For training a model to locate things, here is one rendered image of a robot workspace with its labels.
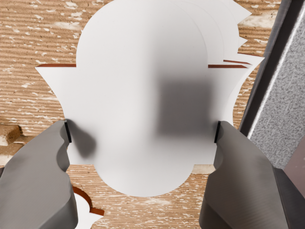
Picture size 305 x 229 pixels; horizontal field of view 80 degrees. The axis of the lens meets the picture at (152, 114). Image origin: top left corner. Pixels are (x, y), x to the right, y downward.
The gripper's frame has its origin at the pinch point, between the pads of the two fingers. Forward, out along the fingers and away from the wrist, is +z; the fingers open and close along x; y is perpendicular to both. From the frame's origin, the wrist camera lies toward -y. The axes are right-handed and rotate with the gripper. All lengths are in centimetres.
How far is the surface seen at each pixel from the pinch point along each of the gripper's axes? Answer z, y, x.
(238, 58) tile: 4.4, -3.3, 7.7
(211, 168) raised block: 6.2, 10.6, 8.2
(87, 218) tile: 7.7, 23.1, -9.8
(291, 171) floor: 102, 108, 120
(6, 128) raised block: 7.8, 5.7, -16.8
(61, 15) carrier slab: 8.9, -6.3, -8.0
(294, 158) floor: 102, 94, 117
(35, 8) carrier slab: 8.9, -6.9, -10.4
